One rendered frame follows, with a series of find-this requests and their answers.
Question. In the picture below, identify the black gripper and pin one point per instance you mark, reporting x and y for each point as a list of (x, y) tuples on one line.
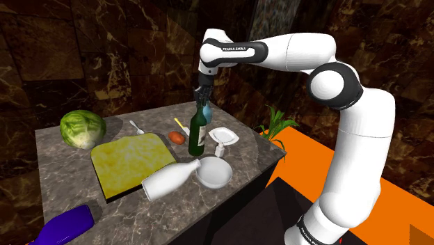
[(205, 80)]

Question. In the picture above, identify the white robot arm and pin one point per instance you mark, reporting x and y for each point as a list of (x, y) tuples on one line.
[(362, 135)]

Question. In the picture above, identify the blue vase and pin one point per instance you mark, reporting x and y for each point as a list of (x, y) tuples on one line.
[(208, 113)]

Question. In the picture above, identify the dark green wine bottle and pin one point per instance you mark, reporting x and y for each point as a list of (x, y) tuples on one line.
[(196, 135)]

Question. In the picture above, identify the white plate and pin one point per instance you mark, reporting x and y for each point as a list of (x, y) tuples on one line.
[(223, 135)]

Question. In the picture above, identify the small white shaker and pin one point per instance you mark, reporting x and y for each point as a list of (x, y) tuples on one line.
[(219, 150)]

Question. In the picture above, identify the green plant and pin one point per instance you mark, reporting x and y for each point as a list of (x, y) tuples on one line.
[(276, 127)]

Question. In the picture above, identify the white bowl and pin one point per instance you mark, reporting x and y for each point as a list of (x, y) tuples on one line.
[(214, 173)]

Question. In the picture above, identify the white bottle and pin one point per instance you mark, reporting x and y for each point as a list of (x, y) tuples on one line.
[(168, 180)]

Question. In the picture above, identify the yellow cutting board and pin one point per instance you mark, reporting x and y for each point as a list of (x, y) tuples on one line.
[(130, 163)]

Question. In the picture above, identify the green cabbage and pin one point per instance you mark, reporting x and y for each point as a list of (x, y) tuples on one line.
[(82, 129)]

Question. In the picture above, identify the dark robot stand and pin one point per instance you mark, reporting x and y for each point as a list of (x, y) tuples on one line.
[(261, 217)]

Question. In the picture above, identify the purple bottle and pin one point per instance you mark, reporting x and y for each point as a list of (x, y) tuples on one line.
[(66, 225)]

